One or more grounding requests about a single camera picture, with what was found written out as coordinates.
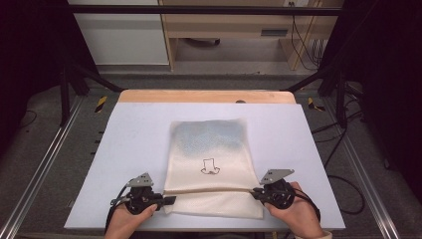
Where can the cream cloth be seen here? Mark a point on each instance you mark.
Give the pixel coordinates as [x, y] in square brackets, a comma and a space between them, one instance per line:
[209, 186]

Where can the black metal stand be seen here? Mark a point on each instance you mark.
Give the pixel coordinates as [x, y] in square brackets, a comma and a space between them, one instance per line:
[340, 96]
[66, 93]

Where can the black horizontal frame bar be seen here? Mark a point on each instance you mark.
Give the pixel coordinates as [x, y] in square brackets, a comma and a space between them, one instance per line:
[199, 10]

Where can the person's right hand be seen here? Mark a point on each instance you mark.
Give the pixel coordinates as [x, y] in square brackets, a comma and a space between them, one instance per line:
[298, 212]

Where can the black curtain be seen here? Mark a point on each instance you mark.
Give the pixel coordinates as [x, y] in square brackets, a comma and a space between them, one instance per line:
[388, 83]
[30, 49]

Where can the aluminium floor rail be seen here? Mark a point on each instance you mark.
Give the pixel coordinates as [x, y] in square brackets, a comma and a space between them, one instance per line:
[40, 166]
[368, 176]

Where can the wooden table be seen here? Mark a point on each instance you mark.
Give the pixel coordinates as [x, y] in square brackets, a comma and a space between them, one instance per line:
[185, 96]

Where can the white table mat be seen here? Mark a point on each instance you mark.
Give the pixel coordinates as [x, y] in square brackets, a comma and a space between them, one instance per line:
[132, 142]

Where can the yellow black tape strip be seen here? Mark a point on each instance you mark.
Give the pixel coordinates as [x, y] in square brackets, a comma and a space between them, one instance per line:
[101, 103]
[313, 104]

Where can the person's left hand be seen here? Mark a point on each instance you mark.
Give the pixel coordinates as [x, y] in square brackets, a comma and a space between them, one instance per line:
[127, 222]

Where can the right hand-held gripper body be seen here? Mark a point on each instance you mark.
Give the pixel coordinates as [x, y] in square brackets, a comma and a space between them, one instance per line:
[278, 192]

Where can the white cabinet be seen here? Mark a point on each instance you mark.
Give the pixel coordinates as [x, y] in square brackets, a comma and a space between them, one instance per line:
[122, 36]

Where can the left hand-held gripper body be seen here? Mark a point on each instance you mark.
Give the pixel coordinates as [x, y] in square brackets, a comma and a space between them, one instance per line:
[142, 195]

